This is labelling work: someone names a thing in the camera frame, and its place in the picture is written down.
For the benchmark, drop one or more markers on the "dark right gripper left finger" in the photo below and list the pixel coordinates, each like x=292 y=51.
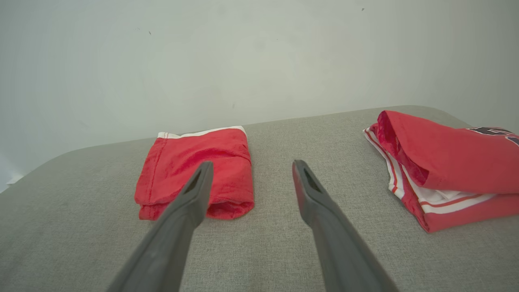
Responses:
x=174 y=235

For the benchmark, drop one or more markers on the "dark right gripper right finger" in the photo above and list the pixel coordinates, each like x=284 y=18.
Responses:
x=336 y=243

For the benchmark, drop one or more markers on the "red shorts white stripe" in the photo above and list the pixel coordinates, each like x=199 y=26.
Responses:
x=182 y=162

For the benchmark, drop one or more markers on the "red basketball jersey black lettering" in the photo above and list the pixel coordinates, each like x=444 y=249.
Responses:
x=454 y=162

